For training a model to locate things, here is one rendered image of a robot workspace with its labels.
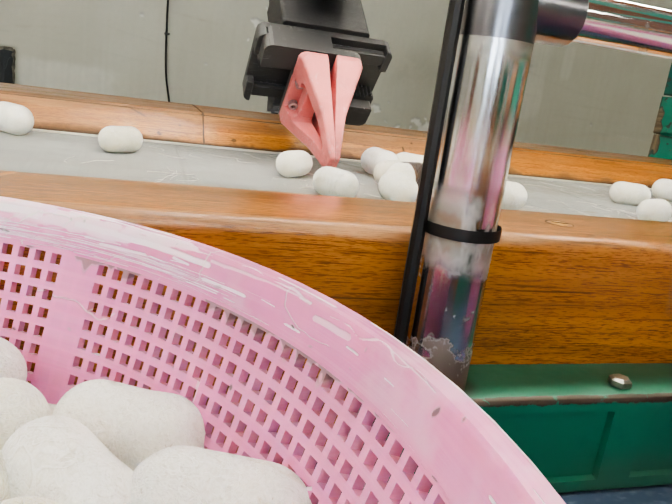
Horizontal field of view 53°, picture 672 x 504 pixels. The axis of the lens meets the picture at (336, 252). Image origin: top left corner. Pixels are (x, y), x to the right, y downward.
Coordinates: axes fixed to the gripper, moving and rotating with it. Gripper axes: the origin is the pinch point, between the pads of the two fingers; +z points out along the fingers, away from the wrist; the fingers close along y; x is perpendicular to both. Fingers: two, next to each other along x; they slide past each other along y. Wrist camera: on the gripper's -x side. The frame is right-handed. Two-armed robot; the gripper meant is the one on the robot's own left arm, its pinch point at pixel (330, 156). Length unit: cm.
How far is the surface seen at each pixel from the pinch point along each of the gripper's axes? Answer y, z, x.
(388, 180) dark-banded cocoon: 1.5, 5.6, -4.5
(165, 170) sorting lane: -11.2, 2.4, 0.1
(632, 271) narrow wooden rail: 5.2, 18.6, -15.5
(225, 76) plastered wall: 23, -157, 136
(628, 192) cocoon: 25.4, 0.6, 0.2
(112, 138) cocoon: -14.4, -1.7, 2.2
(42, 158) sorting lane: -18.3, 1.9, 0.5
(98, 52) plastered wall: -20, -156, 132
